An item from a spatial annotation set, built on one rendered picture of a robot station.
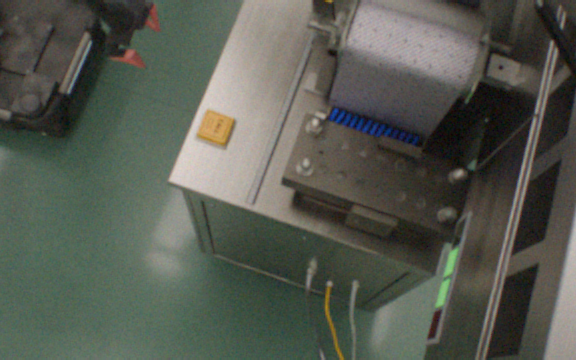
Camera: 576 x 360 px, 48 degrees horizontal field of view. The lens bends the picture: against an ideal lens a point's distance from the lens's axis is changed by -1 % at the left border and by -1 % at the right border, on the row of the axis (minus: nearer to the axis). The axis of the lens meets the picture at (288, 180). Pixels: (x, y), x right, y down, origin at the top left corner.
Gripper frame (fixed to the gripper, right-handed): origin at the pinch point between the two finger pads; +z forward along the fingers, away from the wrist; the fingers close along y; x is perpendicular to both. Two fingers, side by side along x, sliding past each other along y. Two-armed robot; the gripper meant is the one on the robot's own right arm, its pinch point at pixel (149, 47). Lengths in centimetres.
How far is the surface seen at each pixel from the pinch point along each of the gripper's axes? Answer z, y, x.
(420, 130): 30, -1, -55
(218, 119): 19.6, -7.2, -9.7
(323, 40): 10.5, 8.6, -36.8
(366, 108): 23, -1, -45
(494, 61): 13, 6, -73
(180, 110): 85, 28, 63
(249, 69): 23.1, 8.8, -10.9
